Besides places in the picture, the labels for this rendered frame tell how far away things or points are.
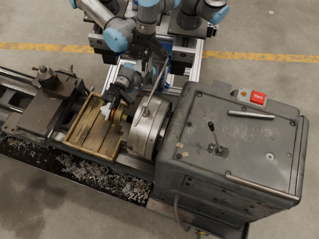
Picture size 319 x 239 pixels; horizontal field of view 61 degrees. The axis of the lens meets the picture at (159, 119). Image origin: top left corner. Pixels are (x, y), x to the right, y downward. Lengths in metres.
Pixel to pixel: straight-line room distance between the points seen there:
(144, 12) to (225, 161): 0.65
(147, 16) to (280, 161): 0.77
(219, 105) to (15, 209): 1.88
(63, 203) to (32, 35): 1.92
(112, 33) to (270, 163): 0.86
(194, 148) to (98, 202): 1.39
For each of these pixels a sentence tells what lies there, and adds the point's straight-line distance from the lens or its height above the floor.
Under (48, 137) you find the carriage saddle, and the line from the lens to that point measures 1.62.
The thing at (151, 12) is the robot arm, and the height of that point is 1.62.
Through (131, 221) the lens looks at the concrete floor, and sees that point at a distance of 2.32.
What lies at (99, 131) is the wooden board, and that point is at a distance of 1.59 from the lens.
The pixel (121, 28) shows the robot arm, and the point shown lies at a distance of 1.26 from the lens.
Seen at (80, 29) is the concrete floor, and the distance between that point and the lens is 3.39.
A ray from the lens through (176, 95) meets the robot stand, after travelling 2.47.
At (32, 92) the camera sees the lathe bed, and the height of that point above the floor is 0.87.
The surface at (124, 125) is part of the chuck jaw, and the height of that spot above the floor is 1.11.
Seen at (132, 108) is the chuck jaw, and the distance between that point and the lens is 1.33.
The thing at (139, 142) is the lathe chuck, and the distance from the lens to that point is 1.23.
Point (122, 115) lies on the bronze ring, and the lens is 1.36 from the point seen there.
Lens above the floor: 2.30
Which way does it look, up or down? 62 degrees down
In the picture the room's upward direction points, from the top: 4 degrees clockwise
